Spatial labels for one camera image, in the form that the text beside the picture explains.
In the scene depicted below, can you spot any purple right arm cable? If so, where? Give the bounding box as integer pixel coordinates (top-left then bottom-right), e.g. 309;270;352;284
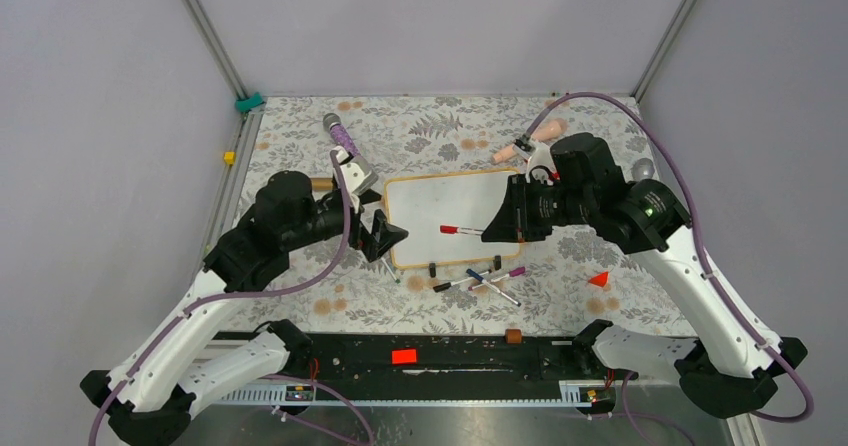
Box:
516;91;816;446

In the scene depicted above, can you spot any red capped whiteboard marker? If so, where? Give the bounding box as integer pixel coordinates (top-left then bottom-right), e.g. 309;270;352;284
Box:
439;225;483;236

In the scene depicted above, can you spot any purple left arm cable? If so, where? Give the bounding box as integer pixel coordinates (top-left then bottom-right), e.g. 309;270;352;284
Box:
87;151;376;446

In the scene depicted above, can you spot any green capped whiteboard marker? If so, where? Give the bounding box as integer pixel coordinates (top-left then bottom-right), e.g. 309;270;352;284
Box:
380;257;401;284

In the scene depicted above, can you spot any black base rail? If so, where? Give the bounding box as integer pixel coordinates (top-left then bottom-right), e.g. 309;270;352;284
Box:
264;332;627;405

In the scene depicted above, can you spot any yellow framed whiteboard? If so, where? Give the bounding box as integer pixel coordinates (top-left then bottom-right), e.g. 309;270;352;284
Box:
383;168;522;270

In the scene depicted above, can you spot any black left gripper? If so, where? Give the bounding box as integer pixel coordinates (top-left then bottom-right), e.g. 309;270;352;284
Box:
285;189;409;260

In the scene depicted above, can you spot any blue capped whiteboard marker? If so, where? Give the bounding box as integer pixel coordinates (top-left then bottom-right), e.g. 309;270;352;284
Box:
466;269;521;307

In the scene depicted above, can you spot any red tape label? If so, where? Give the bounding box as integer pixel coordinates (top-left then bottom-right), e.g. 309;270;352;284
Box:
390;348;418;366

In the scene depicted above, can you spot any teal corner clamp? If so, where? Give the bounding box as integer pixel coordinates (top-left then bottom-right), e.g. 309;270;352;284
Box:
234;92;265;114

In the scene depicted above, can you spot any brown cylinder block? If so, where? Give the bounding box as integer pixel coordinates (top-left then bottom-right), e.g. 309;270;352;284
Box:
504;328;523;344

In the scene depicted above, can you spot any purple glitter toy microphone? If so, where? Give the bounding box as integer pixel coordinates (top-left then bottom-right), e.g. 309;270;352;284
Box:
322;113;361;157

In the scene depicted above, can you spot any magenta capped whiteboard marker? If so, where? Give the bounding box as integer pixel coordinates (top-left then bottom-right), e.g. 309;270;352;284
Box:
468;267;526;291

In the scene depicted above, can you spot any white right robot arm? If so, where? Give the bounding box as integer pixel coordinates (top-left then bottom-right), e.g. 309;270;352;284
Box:
481;133;807;419

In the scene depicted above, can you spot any silver toy microphone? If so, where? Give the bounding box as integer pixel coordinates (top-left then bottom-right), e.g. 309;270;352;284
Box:
631;158;656;181

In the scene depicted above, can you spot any red triangular block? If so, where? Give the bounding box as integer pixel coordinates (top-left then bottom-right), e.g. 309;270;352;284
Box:
587;271;609;288

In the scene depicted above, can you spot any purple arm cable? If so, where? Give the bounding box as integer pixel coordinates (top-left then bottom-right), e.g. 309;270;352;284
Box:
87;151;376;446
516;91;816;446

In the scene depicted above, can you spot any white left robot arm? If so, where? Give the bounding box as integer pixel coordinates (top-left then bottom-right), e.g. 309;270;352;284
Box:
80;171;407;445

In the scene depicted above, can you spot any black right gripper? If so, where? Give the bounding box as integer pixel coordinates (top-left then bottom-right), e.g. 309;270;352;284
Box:
482;172;595;241

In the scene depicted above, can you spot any floral patterned table mat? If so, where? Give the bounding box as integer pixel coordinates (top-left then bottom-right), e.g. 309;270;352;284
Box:
227;96;692;336

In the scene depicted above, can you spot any pink toy microphone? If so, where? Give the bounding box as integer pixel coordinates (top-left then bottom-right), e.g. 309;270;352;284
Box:
492;118;568;164

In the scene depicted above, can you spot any black capped whiteboard marker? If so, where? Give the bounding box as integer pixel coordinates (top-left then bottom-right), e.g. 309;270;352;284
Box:
432;269;494;293

